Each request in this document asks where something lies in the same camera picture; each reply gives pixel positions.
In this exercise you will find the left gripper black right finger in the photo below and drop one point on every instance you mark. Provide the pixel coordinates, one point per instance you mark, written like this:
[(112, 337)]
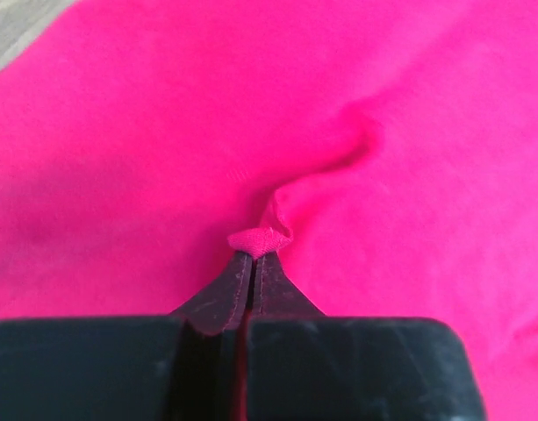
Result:
[(305, 365)]

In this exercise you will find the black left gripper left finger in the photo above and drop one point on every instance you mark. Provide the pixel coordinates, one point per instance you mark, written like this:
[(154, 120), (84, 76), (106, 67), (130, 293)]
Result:
[(179, 366)]

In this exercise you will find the pink t shirt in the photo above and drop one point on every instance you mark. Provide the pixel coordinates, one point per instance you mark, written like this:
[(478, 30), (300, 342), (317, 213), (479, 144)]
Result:
[(387, 150)]

